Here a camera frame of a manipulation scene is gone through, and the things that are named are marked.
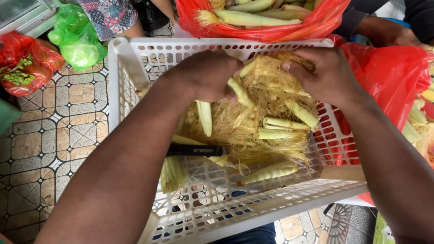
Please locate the black bag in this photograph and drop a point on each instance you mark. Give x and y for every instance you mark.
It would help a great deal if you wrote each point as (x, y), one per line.
(151, 13)

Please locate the white plastic crate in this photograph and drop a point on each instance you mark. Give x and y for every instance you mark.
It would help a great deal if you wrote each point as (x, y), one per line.
(217, 210)

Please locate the red bag with green vegetables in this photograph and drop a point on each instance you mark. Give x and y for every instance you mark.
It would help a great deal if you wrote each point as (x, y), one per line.
(27, 64)

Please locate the large red plastic bag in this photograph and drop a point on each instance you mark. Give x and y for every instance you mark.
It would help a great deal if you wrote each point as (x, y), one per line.
(390, 74)

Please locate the person's left fingers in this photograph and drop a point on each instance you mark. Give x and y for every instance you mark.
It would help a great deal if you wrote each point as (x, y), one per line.
(236, 73)

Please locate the pale green corn husk piece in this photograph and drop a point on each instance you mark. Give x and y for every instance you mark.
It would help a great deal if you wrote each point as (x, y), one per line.
(173, 173)

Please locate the green plastic object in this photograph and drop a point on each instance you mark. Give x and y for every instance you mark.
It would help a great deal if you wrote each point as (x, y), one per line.
(6, 115)

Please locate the person's blue trousers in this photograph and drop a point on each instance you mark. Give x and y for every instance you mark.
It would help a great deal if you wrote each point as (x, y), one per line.
(249, 234)

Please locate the pile of unpeeled corn cobs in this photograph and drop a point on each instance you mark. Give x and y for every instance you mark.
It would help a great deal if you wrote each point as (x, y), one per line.
(254, 17)

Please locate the person's right hand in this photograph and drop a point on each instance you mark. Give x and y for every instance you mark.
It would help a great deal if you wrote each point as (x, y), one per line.
(325, 76)

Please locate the heap of husk scraps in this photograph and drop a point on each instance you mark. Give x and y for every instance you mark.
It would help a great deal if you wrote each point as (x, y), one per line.
(420, 125)

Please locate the dark patterned doormat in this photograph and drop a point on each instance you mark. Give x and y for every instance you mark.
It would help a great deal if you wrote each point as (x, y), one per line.
(349, 225)

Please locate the red plastic bag with corn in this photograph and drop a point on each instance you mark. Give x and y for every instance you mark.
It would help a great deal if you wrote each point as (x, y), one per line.
(305, 30)

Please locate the heap of corn silk husks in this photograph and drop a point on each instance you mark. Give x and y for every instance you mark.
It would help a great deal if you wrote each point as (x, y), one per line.
(268, 101)

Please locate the green plastic bag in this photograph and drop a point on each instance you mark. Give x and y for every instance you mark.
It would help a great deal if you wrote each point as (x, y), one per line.
(79, 40)

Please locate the white metal frame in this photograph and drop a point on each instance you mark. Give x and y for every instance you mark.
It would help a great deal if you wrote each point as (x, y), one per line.
(23, 13)

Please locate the person's left hand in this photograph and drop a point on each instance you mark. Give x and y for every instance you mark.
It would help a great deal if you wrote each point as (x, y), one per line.
(203, 76)

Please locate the peeled baby corn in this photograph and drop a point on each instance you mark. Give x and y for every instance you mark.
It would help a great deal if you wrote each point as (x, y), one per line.
(269, 172)

